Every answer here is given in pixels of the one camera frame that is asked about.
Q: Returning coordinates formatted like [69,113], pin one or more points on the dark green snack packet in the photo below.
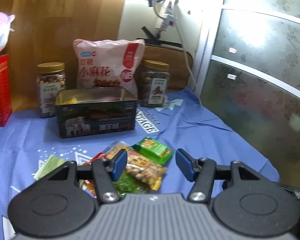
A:
[130,186]

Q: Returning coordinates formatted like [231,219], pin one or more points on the blue printed cloth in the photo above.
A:
[202,130]

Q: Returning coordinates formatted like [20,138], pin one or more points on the orange snack packet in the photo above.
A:
[90,188]

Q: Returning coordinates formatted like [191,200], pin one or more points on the brown padded board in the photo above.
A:
[175,67]

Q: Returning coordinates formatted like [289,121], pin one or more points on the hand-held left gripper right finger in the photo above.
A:
[183,165]

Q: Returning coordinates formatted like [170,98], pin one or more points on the wooden board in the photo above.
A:
[52,17]

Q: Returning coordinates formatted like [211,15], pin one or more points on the red white snack packet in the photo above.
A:
[99,156]

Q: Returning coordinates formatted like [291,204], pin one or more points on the white power strip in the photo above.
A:
[167,16]

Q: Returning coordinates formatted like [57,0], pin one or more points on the pink snack bag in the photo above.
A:
[102,65]

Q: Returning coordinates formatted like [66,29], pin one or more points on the yellow peanut packet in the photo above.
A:
[145,168]

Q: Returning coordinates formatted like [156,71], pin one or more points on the dark printed tin box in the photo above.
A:
[95,123]

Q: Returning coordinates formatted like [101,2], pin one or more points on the nut jar white label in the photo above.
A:
[50,85]

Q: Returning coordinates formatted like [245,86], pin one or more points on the nut jar green label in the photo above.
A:
[155,85]

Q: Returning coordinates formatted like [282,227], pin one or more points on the light green snack packet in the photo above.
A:
[48,166]

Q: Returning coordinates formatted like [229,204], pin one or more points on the frosted glass sliding door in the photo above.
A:
[260,67]

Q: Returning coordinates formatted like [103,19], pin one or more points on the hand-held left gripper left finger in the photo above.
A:
[120,164]

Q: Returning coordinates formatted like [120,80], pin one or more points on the bright green snack packet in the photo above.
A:
[152,150]

